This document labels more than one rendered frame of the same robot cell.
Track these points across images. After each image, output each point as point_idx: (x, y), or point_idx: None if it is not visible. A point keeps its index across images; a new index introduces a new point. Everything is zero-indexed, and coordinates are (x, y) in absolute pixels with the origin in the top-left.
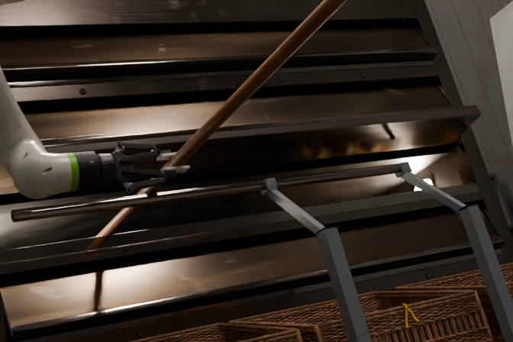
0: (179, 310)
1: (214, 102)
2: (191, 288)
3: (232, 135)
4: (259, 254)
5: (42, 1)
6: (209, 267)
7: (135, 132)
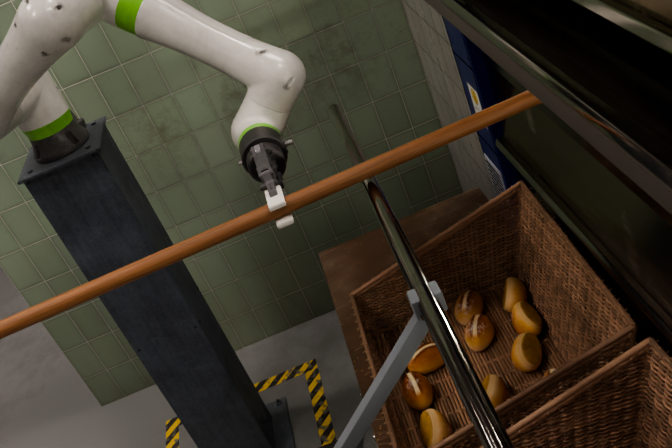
0: None
1: None
2: (624, 248)
3: (546, 102)
4: None
5: None
6: (658, 243)
7: None
